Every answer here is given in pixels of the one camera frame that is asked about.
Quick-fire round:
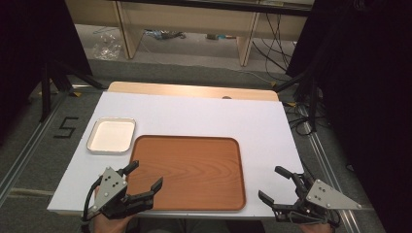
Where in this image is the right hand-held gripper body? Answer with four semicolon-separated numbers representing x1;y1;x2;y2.
272;173;362;226

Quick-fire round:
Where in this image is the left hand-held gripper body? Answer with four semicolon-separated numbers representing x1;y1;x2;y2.
85;166;155;221

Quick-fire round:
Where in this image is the person's right hand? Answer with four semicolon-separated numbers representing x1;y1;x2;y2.
297;220;334;233

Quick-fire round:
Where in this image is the person's left hand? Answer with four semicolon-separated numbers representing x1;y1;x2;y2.
92;186;134;233

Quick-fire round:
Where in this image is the white square plate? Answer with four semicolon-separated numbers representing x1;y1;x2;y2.
86;116;137;155

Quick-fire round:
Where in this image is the brown wooden tray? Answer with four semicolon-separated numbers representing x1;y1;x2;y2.
125;134;247;212

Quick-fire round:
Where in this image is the black tripod stand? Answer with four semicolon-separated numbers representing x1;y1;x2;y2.
274;70;322;133
38;60;108;123

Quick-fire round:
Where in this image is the white table cover board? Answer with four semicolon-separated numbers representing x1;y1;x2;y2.
47;91;305;219

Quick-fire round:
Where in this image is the light wooden table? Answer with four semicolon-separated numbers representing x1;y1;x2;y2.
107;81;280;102

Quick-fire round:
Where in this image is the black curtain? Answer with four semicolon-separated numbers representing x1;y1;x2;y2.
0;0;93;147
285;0;412;233

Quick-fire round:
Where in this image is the clear plastic bag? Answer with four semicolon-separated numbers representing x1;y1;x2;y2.
91;31;123;61

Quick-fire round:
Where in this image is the small tool on floor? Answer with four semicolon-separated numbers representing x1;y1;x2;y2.
205;32;237;42

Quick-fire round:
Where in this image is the beige wooden desk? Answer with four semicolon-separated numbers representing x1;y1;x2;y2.
64;0;315;68

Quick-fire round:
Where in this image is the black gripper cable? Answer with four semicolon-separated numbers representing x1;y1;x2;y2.
81;177;104;233

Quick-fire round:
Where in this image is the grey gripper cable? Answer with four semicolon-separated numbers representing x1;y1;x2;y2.
287;210;328;226

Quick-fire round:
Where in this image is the aluminium floor rail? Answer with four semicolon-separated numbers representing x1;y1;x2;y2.
295;105;362;233
0;93;71;207

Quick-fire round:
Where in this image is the bundle of black floor cables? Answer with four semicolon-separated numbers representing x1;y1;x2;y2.
252;13;302;82

